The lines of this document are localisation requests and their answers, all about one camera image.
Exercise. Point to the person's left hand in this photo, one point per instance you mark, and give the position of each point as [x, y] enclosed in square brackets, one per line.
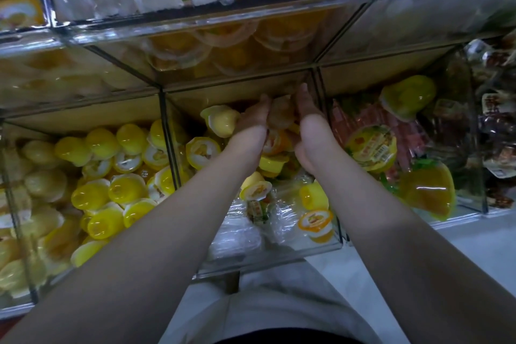
[250, 134]

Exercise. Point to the person's right forearm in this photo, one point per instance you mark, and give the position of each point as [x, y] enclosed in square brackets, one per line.
[419, 267]

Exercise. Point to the person's left forearm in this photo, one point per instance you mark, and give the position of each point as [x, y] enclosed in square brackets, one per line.
[121, 275]

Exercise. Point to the light grey shorts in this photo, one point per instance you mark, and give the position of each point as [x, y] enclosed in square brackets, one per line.
[266, 307]

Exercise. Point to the person's right hand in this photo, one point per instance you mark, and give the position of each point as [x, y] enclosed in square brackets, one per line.
[310, 134]

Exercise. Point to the pile of pale yellow jelly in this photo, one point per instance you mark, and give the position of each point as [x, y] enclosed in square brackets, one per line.
[32, 203]

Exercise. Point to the black shirt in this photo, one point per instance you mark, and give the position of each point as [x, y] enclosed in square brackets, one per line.
[282, 337]

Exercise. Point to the pile of pastel jelly cups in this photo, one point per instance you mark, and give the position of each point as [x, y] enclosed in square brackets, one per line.
[222, 118]

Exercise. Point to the pile of yellow jelly cups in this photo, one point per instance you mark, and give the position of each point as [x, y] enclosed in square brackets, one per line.
[113, 178]

